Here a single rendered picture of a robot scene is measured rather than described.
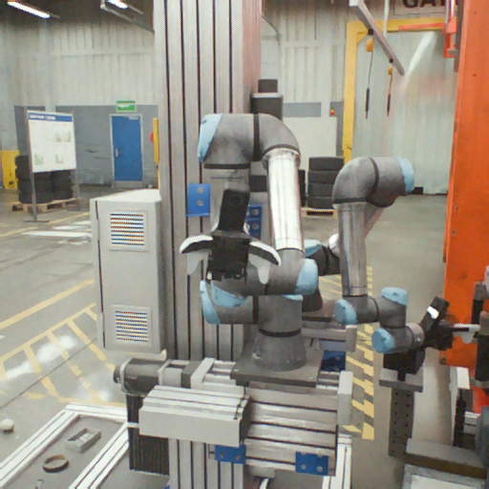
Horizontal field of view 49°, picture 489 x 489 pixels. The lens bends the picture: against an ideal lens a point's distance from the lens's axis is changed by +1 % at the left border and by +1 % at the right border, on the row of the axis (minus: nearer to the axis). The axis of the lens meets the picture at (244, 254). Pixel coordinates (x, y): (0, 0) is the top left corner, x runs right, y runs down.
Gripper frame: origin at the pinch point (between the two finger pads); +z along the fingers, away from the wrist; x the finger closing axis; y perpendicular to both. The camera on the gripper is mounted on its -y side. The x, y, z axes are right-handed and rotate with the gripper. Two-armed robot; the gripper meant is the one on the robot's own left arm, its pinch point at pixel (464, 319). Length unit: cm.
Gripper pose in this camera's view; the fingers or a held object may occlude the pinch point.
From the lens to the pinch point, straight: 188.6
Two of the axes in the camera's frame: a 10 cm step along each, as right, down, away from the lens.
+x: 4.3, 1.9, -8.8
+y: 0.0, 9.8, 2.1
